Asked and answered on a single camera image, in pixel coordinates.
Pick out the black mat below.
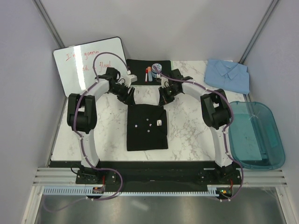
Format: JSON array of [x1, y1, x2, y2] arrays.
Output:
[[126, 59, 172, 86]]

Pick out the white dry erase board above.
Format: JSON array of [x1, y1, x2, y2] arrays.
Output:
[[53, 37, 127, 97]]

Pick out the blue shirt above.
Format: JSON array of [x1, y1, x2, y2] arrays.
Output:
[[204, 59, 250, 95]]

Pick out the aluminium rail frame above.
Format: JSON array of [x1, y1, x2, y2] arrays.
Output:
[[33, 168, 287, 187]]

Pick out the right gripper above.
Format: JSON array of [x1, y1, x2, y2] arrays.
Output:
[[159, 85, 180, 107]]

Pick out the light blue cable duct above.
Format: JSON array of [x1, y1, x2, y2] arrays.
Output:
[[43, 186, 230, 196]]

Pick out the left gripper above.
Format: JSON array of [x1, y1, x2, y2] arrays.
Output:
[[108, 82, 135, 107]]

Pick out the red marker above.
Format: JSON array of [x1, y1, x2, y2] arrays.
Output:
[[145, 68, 148, 82]]

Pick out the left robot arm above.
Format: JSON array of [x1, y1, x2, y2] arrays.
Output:
[[67, 67, 137, 184]]

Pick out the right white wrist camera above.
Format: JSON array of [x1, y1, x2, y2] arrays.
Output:
[[158, 76, 170, 88]]

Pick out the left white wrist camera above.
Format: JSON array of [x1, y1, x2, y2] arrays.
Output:
[[124, 70, 138, 87]]

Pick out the blue lidded jar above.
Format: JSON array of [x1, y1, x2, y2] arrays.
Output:
[[151, 63, 162, 78]]

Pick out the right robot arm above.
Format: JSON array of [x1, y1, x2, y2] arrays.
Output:
[[158, 69, 235, 184]]

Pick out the teal transparent plastic bin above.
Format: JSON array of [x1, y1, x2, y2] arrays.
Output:
[[228, 101, 285, 171]]

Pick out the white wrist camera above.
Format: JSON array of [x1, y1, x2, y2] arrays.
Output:
[[124, 70, 138, 87], [158, 76, 170, 88]]

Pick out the black long sleeve shirt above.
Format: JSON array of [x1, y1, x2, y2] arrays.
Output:
[[127, 104, 168, 152]]

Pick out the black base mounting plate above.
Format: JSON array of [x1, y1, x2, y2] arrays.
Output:
[[50, 161, 242, 192]]

